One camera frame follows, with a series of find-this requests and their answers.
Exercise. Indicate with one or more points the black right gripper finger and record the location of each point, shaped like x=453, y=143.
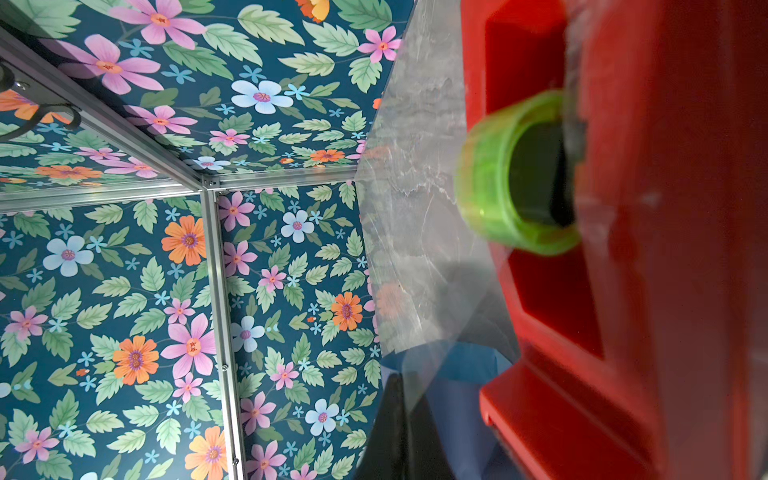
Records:
x=404, y=443

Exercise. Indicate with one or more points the aluminium left side bar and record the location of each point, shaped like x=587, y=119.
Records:
x=75, y=196

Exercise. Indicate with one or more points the black hook rail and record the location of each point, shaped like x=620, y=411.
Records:
x=32, y=105

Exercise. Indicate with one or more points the red tape dispenser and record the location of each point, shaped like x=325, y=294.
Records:
x=616, y=162

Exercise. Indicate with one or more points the aluminium corner frame post left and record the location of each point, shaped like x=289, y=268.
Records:
x=225, y=358

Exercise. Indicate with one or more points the aluminium horizontal back bar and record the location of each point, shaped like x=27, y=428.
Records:
x=48, y=84

